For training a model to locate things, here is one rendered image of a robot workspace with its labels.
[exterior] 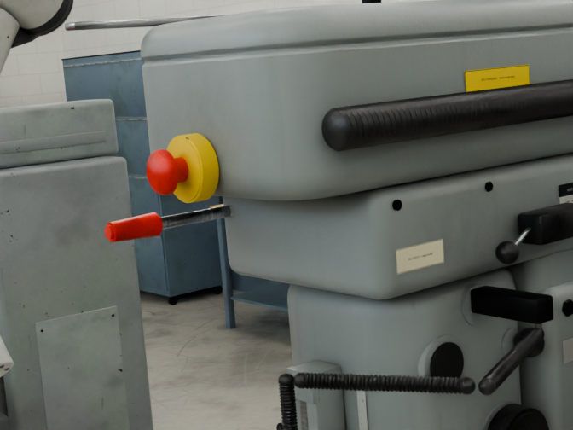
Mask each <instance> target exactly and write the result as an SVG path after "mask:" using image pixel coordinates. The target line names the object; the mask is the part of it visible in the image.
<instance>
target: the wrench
mask: <svg viewBox="0 0 573 430"><path fill-rule="evenodd" d="M216 16H221V15H204V16H198V15H196V16H185V17H166V18H147V19H128V20H93V21H74V22H69V23H66V24H65V30H66V31H77V30H96V29H113V28H130V27H147V26H160V25H164V24H168V23H174V22H180V21H186V20H198V19H204V18H210V17H216Z"/></svg>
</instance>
